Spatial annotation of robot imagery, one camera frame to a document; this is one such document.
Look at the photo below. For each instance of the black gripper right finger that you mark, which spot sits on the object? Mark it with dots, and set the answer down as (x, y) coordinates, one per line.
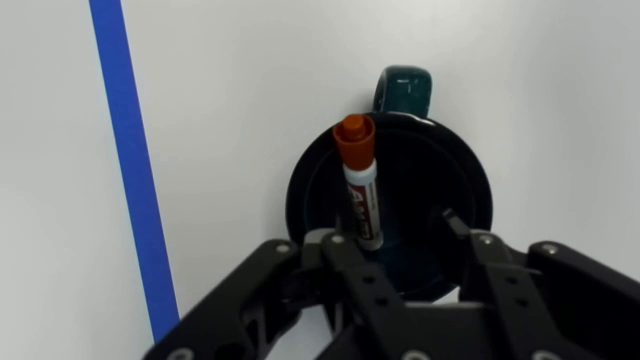
(553, 301)

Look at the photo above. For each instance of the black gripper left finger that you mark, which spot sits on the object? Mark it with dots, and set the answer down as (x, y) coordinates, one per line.
(280, 301)

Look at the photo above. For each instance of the orange capped white marker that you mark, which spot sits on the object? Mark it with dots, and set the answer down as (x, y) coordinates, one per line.
(361, 181)

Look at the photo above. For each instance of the dark teal mug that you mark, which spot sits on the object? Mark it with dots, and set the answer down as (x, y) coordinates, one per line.
(432, 173)

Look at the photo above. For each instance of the blue tape line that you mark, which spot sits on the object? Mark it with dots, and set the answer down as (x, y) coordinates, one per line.
(132, 167)

